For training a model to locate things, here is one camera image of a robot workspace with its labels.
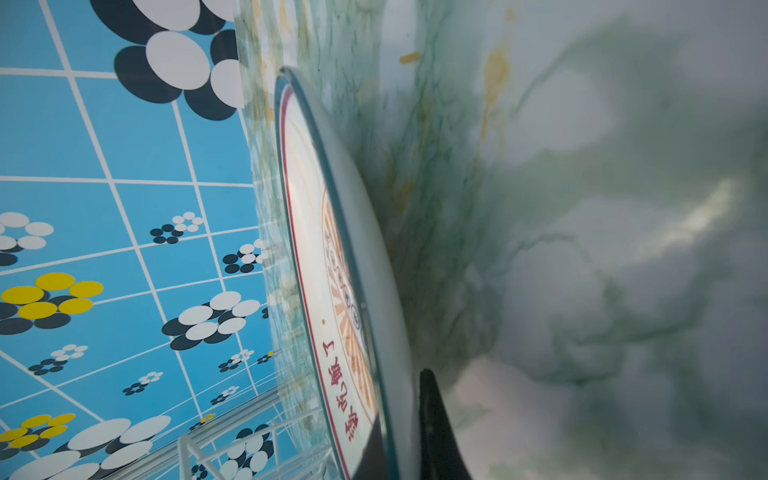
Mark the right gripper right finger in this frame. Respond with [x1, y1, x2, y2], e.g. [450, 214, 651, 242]
[419, 369, 472, 480]

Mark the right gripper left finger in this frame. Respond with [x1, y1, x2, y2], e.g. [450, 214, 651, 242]
[353, 419, 389, 480]

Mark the orange sunburst plate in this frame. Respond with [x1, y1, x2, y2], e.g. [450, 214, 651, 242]
[275, 67, 421, 479]

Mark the white wire dish rack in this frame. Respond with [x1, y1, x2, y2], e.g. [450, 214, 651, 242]
[107, 386, 338, 479]

